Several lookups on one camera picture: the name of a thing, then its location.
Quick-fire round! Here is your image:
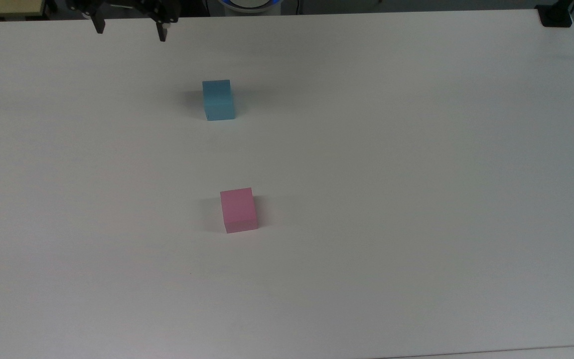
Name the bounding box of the blue block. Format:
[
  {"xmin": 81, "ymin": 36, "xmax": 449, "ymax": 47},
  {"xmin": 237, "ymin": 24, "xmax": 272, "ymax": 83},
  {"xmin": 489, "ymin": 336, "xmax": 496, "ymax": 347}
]
[{"xmin": 202, "ymin": 79, "xmax": 236, "ymax": 122}]

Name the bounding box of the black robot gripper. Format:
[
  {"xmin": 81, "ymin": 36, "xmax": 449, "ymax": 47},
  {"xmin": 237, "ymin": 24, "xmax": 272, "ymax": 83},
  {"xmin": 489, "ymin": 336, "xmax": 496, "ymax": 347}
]
[{"xmin": 65, "ymin": 0, "xmax": 181, "ymax": 42}]

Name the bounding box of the black clamp camera mount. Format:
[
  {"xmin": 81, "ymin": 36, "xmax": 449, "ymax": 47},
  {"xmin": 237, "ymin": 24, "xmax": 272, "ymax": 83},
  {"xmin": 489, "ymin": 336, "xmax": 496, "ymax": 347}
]
[{"xmin": 535, "ymin": 0, "xmax": 574, "ymax": 27}]

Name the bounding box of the pink cube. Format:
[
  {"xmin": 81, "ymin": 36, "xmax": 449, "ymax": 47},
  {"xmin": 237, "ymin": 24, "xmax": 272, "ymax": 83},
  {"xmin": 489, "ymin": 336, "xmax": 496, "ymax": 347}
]
[{"xmin": 220, "ymin": 187, "xmax": 259, "ymax": 234}]

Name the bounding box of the light wooden table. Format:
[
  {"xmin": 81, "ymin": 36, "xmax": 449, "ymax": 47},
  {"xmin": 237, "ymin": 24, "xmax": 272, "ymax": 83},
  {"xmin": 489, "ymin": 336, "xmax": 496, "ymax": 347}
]
[{"xmin": 0, "ymin": 0, "xmax": 47, "ymax": 19}]

